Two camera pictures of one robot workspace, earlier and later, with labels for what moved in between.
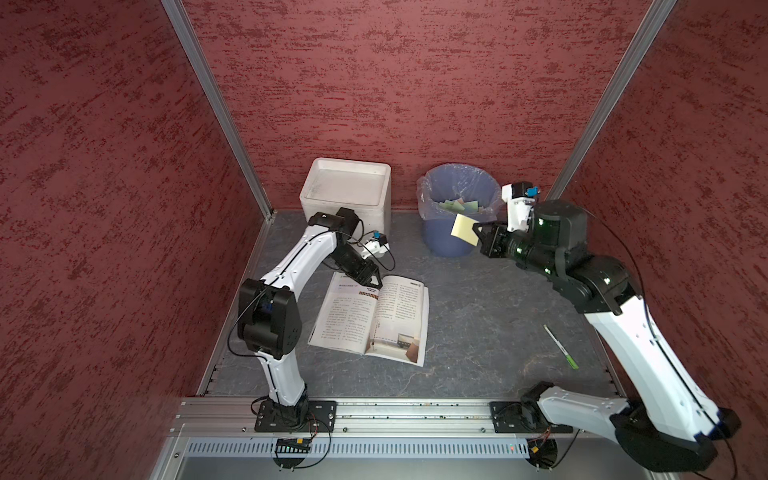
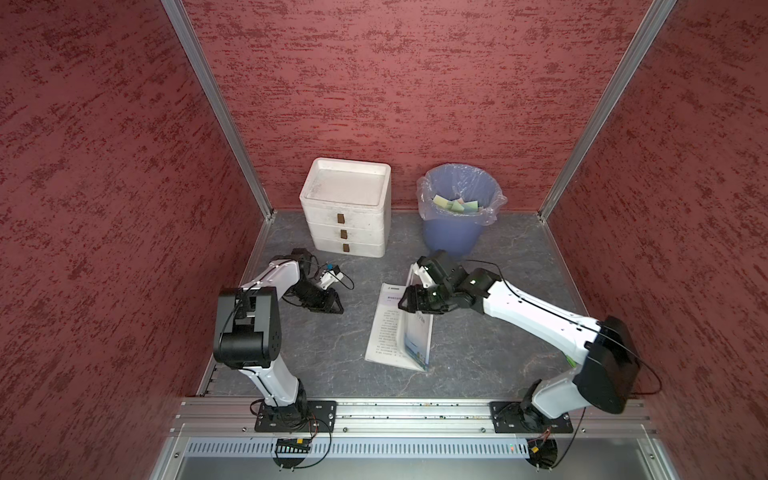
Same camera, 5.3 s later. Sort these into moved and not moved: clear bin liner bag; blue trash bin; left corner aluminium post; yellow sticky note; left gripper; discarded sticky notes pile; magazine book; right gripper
Moved: left gripper; yellow sticky note; right gripper; magazine book
Not moved: discarded sticky notes pile; clear bin liner bag; blue trash bin; left corner aluminium post
